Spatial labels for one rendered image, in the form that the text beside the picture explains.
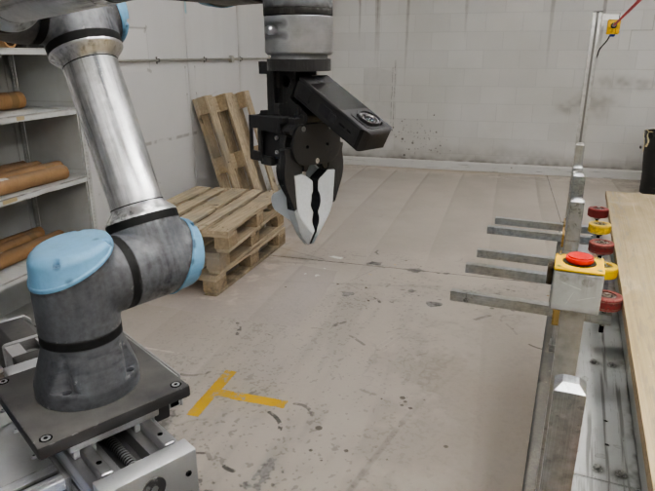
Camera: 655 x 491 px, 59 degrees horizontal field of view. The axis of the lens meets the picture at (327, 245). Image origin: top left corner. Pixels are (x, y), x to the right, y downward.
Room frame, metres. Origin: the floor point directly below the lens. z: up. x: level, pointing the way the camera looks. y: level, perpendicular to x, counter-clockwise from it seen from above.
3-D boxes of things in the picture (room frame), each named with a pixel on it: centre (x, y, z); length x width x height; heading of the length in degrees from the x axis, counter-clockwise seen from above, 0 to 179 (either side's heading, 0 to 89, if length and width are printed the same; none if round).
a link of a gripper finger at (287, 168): (0.64, 0.04, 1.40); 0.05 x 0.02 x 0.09; 133
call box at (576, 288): (0.82, -0.38, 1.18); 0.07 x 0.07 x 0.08; 67
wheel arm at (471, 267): (1.73, -0.67, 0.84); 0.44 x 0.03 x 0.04; 67
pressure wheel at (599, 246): (1.89, -0.95, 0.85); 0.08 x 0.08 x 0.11
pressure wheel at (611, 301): (1.43, -0.75, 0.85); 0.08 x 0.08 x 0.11
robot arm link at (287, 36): (0.67, 0.03, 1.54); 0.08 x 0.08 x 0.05
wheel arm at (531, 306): (1.50, -0.57, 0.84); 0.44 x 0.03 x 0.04; 67
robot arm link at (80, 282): (0.78, 0.36, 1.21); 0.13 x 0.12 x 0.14; 140
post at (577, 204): (1.50, -0.67, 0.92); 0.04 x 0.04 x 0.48; 67
